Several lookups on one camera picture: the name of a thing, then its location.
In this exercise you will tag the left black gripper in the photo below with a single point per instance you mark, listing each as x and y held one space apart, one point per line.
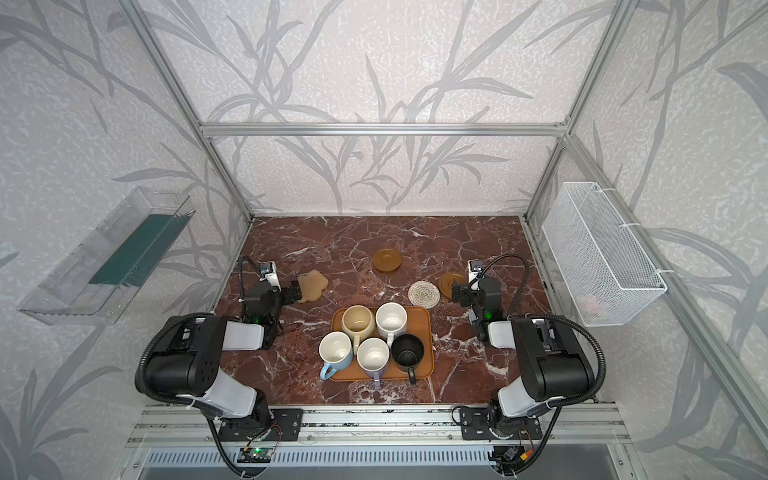
287 291

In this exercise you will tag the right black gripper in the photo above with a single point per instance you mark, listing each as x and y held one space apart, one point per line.
468 293

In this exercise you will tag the round wooden saucer coaster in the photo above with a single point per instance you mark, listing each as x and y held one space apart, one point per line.
448 280

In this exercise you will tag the flower-shaped cork coaster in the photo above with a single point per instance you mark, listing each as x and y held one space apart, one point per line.
312 286

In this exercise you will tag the woven multicolour round coaster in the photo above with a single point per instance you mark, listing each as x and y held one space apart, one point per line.
424 294

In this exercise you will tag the beige glazed mug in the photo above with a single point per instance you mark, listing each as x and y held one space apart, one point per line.
358 323

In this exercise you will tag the dark round wooden coaster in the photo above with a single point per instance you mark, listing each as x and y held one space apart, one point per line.
387 260

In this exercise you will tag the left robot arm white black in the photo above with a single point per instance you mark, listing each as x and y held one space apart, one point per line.
181 365

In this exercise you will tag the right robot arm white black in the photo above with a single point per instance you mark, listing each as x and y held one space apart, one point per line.
560 364

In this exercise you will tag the orange rectangular tray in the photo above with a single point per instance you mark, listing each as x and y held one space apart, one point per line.
418 324

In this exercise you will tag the light blue mug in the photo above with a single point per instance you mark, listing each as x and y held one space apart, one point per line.
336 351

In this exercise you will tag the black mug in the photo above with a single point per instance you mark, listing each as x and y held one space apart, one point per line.
407 351

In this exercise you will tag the white speckled mug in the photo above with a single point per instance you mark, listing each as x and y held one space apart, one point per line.
391 320

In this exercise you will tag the pink object in basket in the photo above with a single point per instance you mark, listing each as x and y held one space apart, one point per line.
589 305

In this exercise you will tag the purple mug white inside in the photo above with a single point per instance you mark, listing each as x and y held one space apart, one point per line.
373 357

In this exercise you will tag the green circuit board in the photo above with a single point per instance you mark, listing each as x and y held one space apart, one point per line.
255 455

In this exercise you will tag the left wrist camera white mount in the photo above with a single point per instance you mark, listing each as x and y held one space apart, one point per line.
267 272

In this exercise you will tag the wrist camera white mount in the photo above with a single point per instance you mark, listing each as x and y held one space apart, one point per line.
267 272
475 267

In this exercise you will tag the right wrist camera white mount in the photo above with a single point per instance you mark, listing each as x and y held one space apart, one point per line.
475 267

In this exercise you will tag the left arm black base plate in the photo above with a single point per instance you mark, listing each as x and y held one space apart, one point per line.
279 424

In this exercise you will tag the white wire mesh basket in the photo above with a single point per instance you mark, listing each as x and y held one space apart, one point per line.
597 253

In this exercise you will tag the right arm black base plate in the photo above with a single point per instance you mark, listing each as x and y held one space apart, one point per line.
487 423

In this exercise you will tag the right electronics board with wires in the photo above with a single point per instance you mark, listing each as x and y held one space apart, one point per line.
510 455

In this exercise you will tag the aluminium front rail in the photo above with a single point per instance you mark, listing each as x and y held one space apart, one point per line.
377 425

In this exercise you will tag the clear plastic wall bin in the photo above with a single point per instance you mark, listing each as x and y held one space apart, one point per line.
96 282

